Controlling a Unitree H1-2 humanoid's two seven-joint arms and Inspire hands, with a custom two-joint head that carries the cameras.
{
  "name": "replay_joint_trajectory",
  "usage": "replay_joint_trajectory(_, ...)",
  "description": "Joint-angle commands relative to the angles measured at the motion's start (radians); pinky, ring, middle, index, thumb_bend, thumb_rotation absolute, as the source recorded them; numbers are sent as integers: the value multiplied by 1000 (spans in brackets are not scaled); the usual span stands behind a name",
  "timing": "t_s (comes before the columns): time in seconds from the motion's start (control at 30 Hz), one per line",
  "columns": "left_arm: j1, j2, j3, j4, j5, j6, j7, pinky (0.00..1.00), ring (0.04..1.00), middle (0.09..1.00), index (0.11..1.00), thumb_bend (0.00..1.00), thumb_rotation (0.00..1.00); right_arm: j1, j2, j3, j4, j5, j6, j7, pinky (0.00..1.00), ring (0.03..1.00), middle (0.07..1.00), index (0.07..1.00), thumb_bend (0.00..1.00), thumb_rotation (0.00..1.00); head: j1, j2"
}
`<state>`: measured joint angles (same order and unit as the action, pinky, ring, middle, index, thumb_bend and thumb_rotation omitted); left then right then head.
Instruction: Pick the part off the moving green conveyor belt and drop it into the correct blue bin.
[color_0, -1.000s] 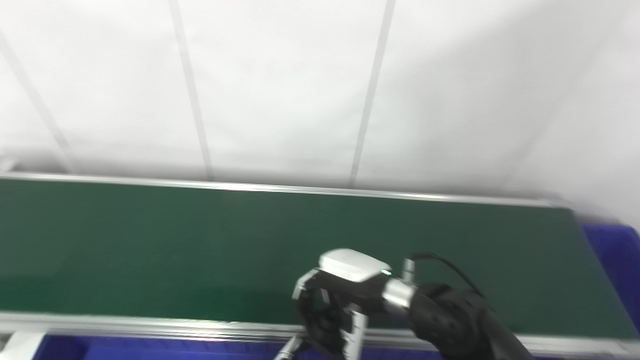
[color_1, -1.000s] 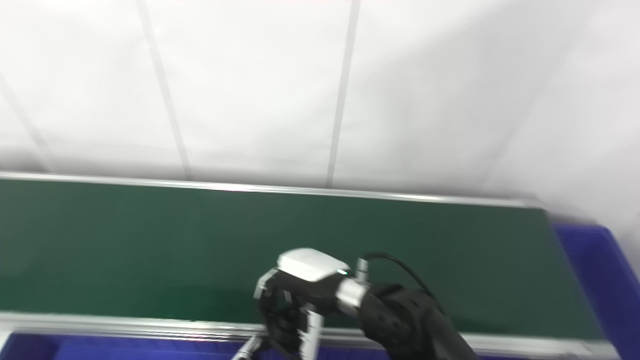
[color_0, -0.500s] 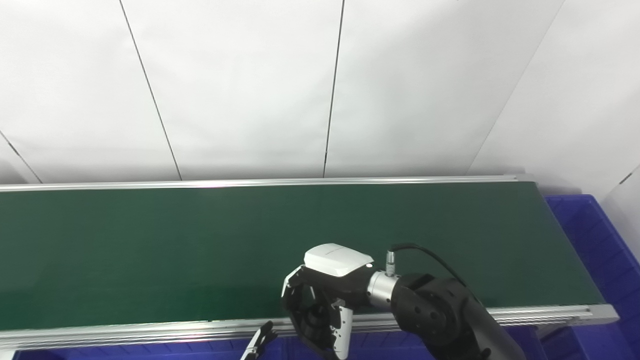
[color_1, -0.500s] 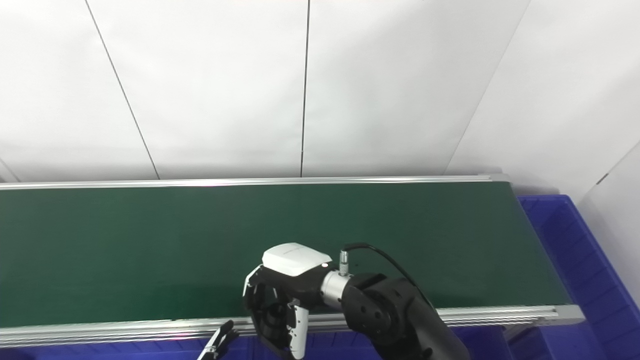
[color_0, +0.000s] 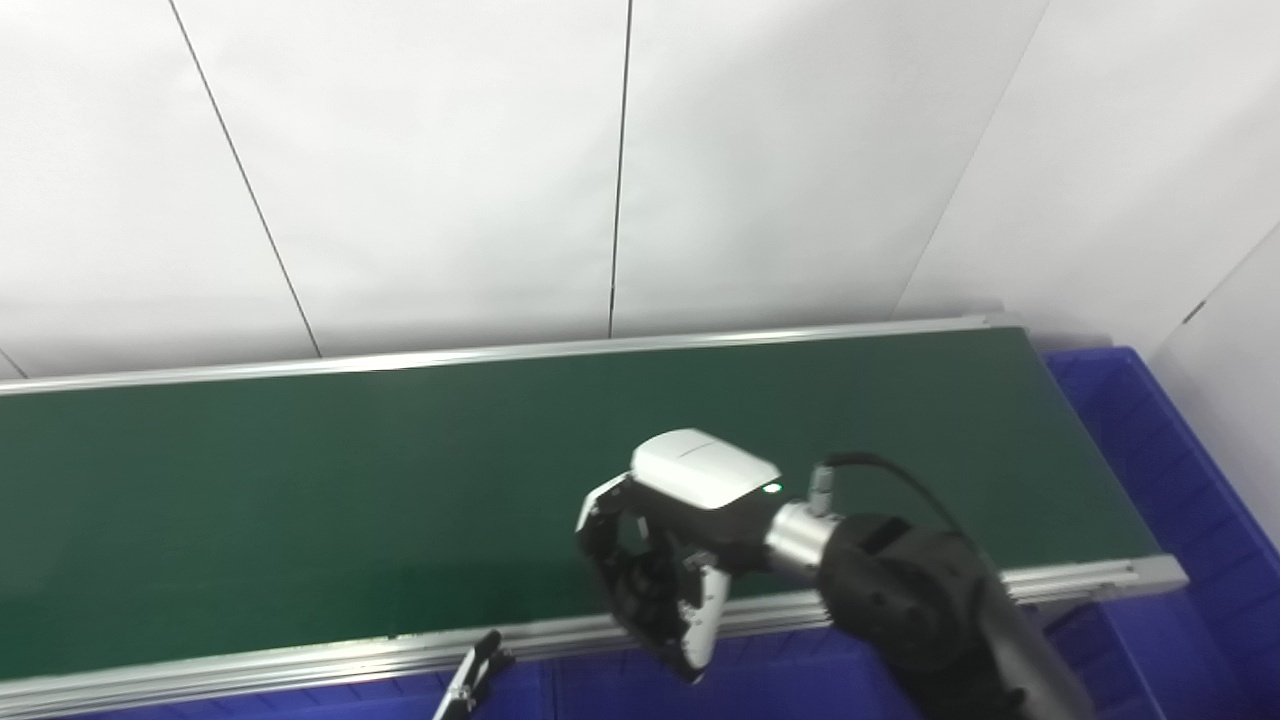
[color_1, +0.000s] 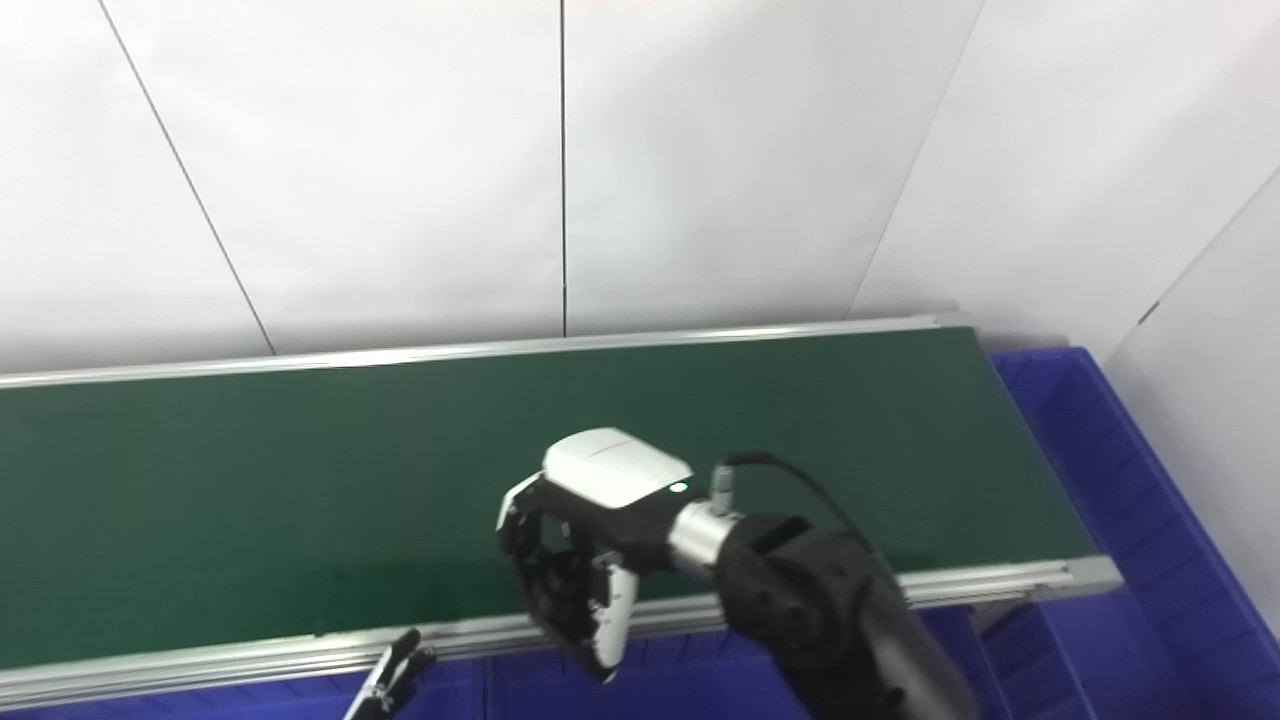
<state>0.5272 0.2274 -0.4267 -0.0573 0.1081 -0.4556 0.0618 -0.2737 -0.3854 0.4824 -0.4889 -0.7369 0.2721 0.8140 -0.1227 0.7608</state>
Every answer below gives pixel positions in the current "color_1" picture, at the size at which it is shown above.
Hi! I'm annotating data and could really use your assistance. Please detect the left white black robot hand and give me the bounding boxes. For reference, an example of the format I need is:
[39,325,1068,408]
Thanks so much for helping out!
[343,628,438,720]

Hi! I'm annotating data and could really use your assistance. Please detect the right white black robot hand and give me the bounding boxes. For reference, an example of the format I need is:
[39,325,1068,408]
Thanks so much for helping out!
[497,428,701,684]

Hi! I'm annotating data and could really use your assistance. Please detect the black flange part with holes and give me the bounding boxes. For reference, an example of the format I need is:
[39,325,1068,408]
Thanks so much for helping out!
[520,535,606,651]

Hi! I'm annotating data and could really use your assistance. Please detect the blue plastic bin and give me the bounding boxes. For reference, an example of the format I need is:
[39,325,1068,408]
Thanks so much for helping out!
[0,660,486,720]
[975,347,1280,720]
[485,600,1011,720]

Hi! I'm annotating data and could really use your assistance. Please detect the green conveyor belt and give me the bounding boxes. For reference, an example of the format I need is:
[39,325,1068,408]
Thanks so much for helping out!
[0,328,1096,669]
[0,312,1123,713]

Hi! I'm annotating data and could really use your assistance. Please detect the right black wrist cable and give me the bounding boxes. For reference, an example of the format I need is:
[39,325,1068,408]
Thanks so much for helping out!
[708,452,881,561]

